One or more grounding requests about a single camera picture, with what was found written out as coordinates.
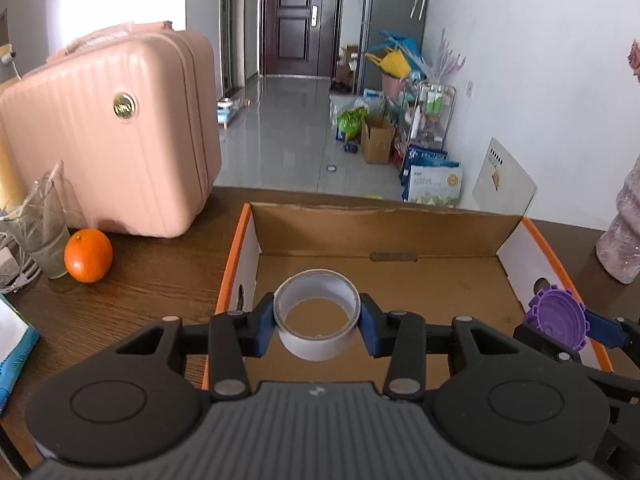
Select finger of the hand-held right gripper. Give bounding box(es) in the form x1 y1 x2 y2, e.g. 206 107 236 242
584 309 640 352
514 324 640 403

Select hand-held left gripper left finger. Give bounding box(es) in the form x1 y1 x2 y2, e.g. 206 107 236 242
112 292 277 398

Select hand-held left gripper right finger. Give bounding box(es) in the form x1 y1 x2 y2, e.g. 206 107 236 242
359 292 522 402

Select purple ribbed cap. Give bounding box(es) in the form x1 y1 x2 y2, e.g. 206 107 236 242
525 284 589 352

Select white tape roll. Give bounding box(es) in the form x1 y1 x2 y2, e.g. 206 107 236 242
274 269 361 362

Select cardboard box with orange rim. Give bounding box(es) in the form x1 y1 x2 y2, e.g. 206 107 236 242
202 202 614 395

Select pink textured vase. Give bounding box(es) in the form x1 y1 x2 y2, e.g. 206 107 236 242
596 155 640 286

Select white cardboard board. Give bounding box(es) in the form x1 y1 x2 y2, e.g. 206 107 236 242
472 137 538 221

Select white blue printed carton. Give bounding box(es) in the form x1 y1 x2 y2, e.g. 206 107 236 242
403 165 464 209

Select dark blue carton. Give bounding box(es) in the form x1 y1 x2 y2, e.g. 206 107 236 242
399 145 449 181

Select small open cardboard box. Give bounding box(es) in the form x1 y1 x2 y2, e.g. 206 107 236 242
361 115 397 165

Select orange fruit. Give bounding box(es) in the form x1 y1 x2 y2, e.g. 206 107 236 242
63 228 114 284

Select green plastic bag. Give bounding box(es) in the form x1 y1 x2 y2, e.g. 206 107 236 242
336 107 369 136

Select blue pet feeder stand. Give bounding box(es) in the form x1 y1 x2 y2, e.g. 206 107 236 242
216 95 251 131

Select pink hard-shell suitcase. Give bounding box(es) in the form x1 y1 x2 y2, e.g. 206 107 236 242
0 21 223 239

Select pink plastic bucket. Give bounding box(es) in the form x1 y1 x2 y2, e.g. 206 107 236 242
382 72 409 104

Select blue white packet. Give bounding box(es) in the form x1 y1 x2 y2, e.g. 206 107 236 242
0 295 41 417

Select stacked cardboard boxes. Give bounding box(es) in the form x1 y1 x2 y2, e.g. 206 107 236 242
336 45 360 86

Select pale purple decorative branches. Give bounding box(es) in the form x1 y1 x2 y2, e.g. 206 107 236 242
434 27 467 82

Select blue plastic stool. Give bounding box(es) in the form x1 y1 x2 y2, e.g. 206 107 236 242
366 30 427 68

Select dark brown entrance door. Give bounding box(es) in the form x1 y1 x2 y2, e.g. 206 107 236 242
262 0 346 79

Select grey refrigerator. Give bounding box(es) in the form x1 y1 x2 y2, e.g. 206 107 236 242
357 0 431 96

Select metal wire cart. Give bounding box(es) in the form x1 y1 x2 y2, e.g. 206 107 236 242
400 82 457 161

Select white charger with cable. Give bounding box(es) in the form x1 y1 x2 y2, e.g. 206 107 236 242
0 232 43 295

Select grey interior door frame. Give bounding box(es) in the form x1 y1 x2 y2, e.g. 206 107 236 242
220 0 249 102

